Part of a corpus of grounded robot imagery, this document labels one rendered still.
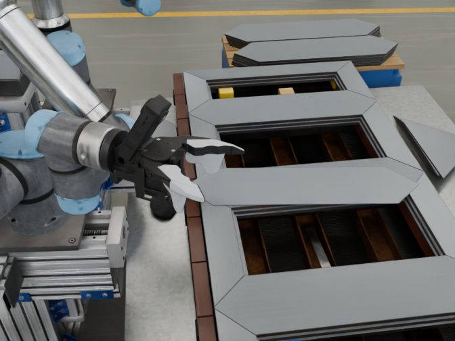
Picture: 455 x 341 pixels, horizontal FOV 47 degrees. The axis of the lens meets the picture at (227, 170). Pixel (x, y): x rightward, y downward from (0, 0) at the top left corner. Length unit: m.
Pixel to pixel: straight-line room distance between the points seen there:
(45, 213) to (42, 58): 0.43
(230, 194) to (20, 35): 0.86
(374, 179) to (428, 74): 2.61
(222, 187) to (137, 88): 2.32
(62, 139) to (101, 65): 3.39
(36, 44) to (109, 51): 3.44
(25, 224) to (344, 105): 1.29
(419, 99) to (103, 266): 1.57
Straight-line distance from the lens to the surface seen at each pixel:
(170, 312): 1.57
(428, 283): 1.50
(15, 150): 1.21
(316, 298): 1.40
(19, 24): 1.04
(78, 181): 0.94
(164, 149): 0.81
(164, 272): 1.67
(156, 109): 0.77
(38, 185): 1.27
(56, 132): 0.89
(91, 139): 0.85
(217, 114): 2.01
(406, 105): 2.37
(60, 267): 1.43
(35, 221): 1.32
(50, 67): 1.03
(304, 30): 2.69
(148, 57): 4.32
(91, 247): 1.36
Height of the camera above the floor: 1.95
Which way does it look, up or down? 39 degrees down
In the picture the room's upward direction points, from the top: straight up
